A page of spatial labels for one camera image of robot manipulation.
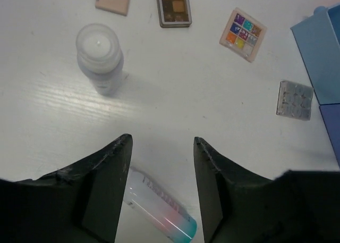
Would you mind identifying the clear silver pan palette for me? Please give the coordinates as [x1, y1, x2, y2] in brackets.
[276, 80, 314, 121]

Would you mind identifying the colourful glitter eyeshadow palette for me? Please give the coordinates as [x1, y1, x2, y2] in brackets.
[219, 7, 267, 63]

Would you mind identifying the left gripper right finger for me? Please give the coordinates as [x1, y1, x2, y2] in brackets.
[193, 137, 339, 242]

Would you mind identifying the three-compartment organizer tray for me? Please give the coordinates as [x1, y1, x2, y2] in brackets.
[291, 4, 339, 161]

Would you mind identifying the pink teal spray bottle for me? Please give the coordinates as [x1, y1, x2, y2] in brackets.
[123, 167, 197, 242]

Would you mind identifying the white clear-cap bottle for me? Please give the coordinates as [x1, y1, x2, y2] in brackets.
[75, 23, 124, 96]

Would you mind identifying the brown eyeshadow palette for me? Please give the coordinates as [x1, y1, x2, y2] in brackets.
[157, 0, 192, 28]

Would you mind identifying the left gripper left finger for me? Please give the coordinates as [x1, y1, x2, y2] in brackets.
[1, 133, 133, 242]

